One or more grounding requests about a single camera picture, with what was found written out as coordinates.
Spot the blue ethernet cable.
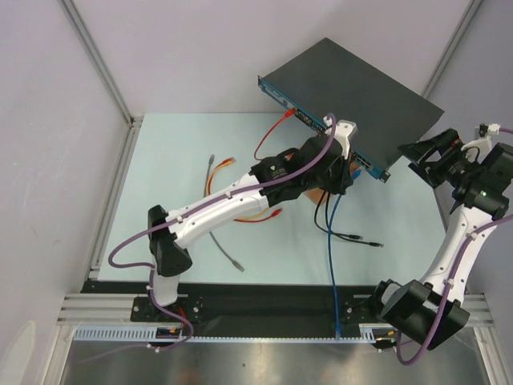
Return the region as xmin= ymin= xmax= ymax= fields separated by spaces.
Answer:
xmin=326 ymin=170 xmax=364 ymax=337

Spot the grey ethernet cable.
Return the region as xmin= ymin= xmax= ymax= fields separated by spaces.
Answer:
xmin=204 ymin=153 xmax=245 ymax=274

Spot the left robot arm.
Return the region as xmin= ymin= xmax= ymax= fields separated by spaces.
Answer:
xmin=147 ymin=136 xmax=352 ymax=321

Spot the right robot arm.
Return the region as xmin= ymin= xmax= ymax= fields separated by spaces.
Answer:
xmin=369 ymin=124 xmax=512 ymax=365

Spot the wooden base board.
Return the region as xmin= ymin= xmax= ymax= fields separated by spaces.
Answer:
xmin=305 ymin=162 xmax=362 ymax=205

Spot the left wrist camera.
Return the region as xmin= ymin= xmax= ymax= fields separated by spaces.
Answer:
xmin=334 ymin=120 xmax=357 ymax=160

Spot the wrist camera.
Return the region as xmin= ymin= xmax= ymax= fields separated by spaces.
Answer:
xmin=334 ymin=120 xmax=357 ymax=160
xmin=462 ymin=124 xmax=501 ymax=152

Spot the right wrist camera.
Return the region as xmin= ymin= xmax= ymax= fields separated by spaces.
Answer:
xmin=462 ymin=124 xmax=501 ymax=152

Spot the black ethernet cable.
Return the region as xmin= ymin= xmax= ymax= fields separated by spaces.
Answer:
xmin=324 ymin=194 xmax=385 ymax=248
xmin=313 ymin=192 xmax=366 ymax=242

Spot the orange ethernet cable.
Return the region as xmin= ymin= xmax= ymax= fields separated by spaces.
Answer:
xmin=206 ymin=156 xmax=284 ymax=223

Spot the red ethernet cable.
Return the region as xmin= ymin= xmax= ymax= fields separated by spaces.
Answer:
xmin=254 ymin=109 xmax=297 ymax=162

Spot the black network switch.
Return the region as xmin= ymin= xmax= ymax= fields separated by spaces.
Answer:
xmin=258 ymin=38 xmax=444 ymax=182

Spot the yellow ethernet cable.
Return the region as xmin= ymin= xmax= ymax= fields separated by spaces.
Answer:
xmin=209 ymin=157 xmax=278 ymax=221

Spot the white slotted cable duct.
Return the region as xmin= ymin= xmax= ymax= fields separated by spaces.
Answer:
xmin=75 ymin=323 xmax=396 ymax=343

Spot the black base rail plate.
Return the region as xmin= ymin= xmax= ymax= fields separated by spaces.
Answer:
xmin=82 ymin=282 xmax=383 ymax=332

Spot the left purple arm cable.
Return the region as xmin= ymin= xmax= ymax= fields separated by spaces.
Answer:
xmin=75 ymin=113 xmax=337 ymax=364

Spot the aluminium frame profile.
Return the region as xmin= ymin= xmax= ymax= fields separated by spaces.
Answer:
xmin=57 ymin=116 xmax=143 ymax=326

